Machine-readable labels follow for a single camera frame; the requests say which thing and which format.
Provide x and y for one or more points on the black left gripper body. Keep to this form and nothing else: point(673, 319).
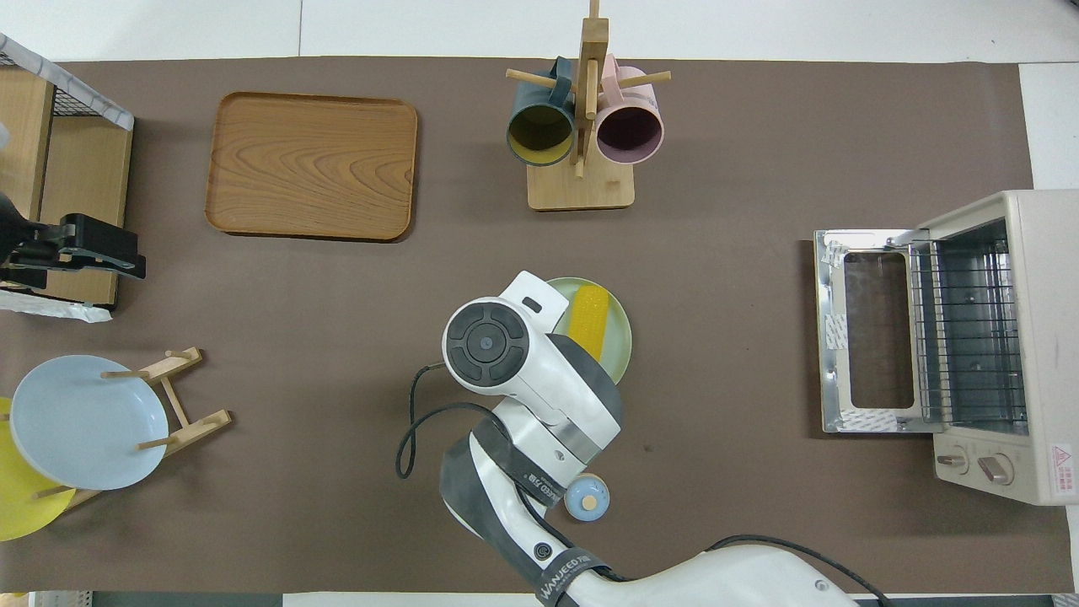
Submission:
point(25, 240)

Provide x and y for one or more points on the yellow corn cob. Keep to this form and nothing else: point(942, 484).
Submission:
point(590, 320)

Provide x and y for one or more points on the pale green plate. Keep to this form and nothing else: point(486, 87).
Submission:
point(620, 337)

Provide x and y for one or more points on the white toaster oven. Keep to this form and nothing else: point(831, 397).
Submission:
point(1045, 337)

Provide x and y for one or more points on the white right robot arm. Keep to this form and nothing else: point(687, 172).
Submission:
point(539, 396)

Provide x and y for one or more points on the light blue plate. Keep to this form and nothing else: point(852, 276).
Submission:
point(84, 421)

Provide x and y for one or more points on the wooden plate rack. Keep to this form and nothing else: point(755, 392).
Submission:
point(198, 426)

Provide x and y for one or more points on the wooden serving tray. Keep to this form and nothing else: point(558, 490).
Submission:
point(312, 166)

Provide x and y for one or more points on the brown table mat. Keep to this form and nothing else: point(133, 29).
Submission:
point(337, 337)

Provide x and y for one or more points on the yellow plate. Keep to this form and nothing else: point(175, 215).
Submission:
point(21, 510)

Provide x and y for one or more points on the dark blue mug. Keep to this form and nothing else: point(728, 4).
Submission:
point(539, 135)

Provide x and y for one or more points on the wooden mug rack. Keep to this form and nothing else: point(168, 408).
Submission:
point(582, 190)

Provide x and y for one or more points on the pink mug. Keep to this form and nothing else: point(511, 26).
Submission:
point(630, 133)

